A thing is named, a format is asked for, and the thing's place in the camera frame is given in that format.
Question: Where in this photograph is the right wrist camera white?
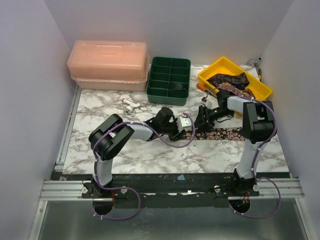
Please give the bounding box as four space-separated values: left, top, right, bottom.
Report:
201 96 214 109

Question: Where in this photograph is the dark paisley tie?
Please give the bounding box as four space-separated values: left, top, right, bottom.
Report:
207 72 250 90

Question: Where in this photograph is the black mounting base plate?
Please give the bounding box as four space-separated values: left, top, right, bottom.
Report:
82 173 259 209

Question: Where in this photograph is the pink translucent storage box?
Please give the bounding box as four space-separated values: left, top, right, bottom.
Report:
67 40 150 92

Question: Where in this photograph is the dark floral rose tie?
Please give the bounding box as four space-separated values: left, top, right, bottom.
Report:
193 127 245 141

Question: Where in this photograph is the colourful patterned tie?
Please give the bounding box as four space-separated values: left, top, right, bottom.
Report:
217 82 256 99

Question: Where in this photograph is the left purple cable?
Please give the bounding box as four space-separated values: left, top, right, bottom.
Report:
92 112 196 221

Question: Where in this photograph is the yellow plastic tray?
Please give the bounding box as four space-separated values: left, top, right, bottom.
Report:
198 56 273 101

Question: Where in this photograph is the white ribbed handheld device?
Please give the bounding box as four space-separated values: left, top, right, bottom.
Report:
122 98 141 114

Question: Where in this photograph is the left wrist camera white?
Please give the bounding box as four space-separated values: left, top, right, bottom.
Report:
176 116 192 132

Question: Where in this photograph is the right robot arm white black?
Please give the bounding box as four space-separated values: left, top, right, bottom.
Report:
194 89 278 196

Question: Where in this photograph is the aluminium rail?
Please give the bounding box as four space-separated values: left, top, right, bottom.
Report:
39 178 305 202

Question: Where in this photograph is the metal clamp in corner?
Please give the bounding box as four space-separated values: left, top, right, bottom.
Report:
247 57 262 68

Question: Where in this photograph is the orange handled tool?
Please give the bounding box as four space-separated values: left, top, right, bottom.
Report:
196 82 217 98

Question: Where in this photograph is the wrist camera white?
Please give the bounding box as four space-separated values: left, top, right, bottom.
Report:
201 96 214 109
176 116 192 132

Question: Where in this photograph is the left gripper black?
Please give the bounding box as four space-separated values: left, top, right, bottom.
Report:
160 118 185 142

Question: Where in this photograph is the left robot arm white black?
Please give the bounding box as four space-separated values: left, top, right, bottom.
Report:
88 107 193 198

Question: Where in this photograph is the green divided organizer tray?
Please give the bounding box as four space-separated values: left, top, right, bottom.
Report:
146 56 191 106

